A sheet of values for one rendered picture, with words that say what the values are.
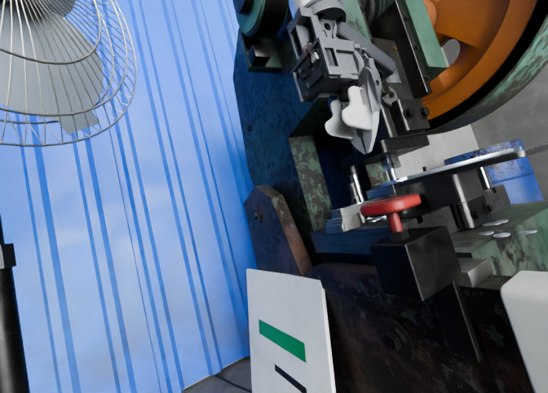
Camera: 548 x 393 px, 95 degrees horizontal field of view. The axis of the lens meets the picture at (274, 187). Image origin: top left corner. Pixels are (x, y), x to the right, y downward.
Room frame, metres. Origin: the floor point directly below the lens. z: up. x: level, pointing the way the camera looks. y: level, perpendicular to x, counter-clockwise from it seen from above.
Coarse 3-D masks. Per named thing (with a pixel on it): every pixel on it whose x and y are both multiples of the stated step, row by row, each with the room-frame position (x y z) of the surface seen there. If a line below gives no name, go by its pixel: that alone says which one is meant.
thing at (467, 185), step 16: (544, 144) 0.47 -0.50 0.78; (496, 160) 0.45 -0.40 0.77; (432, 176) 0.55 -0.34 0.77; (448, 176) 0.55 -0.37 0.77; (464, 176) 0.55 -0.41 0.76; (432, 192) 0.58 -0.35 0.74; (448, 192) 0.55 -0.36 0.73; (464, 192) 0.54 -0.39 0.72; (480, 192) 0.57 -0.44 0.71; (464, 208) 0.54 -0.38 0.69; (480, 208) 0.56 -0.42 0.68; (464, 224) 0.55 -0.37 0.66
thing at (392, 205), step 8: (384, 200) 0.37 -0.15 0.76; (392, 200) 0.33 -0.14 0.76; (400, 200) 0.32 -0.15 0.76; (408, 200) 0.33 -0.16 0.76; (416, 200) 0.33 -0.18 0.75; (360, 208) 0.37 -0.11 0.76; (368, 208) 0.35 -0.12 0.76; (376, 208) 0.34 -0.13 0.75; (384, 208) 0.33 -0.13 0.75; (392, 208) 0.32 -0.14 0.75; (400, 208) 0.32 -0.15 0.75; (408, 208) 0.33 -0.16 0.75; (392, 216) 0.35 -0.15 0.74; (392, 224) 0.35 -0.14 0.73; (400, 224) 0.35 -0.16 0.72
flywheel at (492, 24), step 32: (448, 0) 0.78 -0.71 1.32; (480, 0) 0.71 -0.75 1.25; (512, 0) 0.64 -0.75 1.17; (544, 0) 0.62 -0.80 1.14; (448, 32) 0.80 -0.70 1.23; (480, 32) 0.74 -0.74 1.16; (512, 32) 0.66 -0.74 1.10; (480, 64) 0.73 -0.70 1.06; (512, 64) 0.72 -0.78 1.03; (448, 96) 0.83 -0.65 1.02; (480, 96) 0.81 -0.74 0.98
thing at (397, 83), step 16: (384, 48) 0.65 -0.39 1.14; (400, 64) 0.67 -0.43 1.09; (400, 80) 0.66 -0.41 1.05; (384, 96) 0.60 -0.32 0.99; (400, 96) 0.65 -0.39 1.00; (384, 112) 0.61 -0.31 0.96; (400, 112) 0.60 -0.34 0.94; (416, 112) 0.62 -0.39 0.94; (384, 128) 0.61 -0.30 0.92; (400, 128) 0.60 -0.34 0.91; (416, 128) 0.61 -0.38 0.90; (352, 144) 0.71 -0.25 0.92
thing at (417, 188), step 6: (390, 186) 0.65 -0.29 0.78; (396, 186) 0.64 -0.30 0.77; (408, 186) 0.66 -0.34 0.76; (414, 186) 0.68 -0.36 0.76; (420, 186) 0.69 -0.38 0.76; (366, 192) 0.72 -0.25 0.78; (372, 192) 0.70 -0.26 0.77; (378, 192) 0.68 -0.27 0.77; (384, 192) 0.67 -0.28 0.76; (390, 192) 0.65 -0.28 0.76; (396, 192) 0.64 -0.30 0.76; (402, 192) 0.65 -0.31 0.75; (408, 192) 0.66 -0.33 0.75; (414, 192) 0.67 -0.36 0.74; (420, 192) 0.68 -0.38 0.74; (372, 198) 0.70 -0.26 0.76; (384, 198) 0.67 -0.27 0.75
